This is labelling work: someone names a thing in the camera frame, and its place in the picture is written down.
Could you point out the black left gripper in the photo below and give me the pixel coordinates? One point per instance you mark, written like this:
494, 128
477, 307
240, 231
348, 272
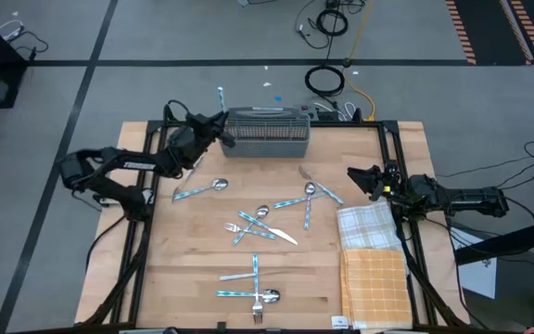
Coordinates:
186, 144

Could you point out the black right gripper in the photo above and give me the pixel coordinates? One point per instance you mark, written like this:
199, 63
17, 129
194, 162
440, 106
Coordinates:
397, 190

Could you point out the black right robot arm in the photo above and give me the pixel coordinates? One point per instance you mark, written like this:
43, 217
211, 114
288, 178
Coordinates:
471, 200

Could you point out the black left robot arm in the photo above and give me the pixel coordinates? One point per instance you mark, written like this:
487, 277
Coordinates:
123, 160

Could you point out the white plaid cloth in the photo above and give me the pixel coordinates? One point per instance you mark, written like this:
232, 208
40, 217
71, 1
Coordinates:
369, 227

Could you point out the grey mesh cutlery basket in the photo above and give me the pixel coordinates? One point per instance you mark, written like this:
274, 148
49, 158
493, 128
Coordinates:
267, 134

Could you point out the grey power strip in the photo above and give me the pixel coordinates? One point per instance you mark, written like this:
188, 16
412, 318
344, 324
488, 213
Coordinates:
311, 112

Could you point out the orange plaid cloth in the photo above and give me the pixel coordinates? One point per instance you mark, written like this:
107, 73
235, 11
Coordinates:
376, 287

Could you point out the white box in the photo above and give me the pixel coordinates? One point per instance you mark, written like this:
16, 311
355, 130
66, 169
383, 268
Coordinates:
478, 273

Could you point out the small white label card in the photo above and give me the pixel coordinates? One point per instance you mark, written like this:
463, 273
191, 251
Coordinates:
339, 321

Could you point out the black desk edge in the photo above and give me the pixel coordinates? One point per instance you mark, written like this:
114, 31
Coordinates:
503, 243

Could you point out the black aluminium table frame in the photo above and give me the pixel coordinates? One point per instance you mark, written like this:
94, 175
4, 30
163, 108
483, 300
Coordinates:
341, 124

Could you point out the silver frame bracket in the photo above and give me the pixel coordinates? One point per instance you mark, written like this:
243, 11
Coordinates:
149, 196

